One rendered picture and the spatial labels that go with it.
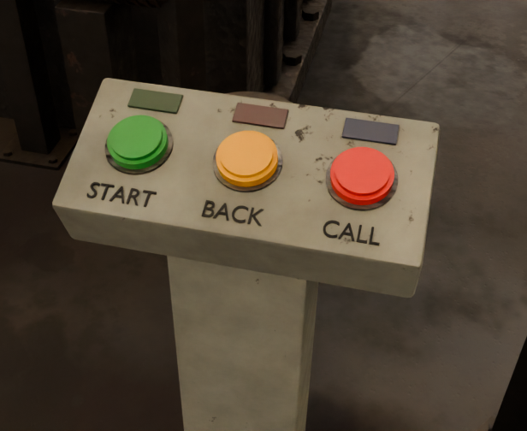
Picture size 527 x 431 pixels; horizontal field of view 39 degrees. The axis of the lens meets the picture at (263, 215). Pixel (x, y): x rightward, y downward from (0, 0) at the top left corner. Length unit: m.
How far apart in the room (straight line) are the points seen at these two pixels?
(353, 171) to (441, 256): 0.87
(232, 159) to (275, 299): 0.11
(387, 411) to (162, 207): 0.68
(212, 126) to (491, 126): 1.22
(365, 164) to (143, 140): 0.15
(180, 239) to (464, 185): 1.06
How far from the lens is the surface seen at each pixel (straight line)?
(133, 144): 0.50
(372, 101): 1.70
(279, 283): 0.51
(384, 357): 1.16
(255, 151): 0.48
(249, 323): 0.55
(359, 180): 0.47
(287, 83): 1.61
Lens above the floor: 0.90
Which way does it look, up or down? 41 degrees down
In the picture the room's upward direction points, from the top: 1 degrees clockwise
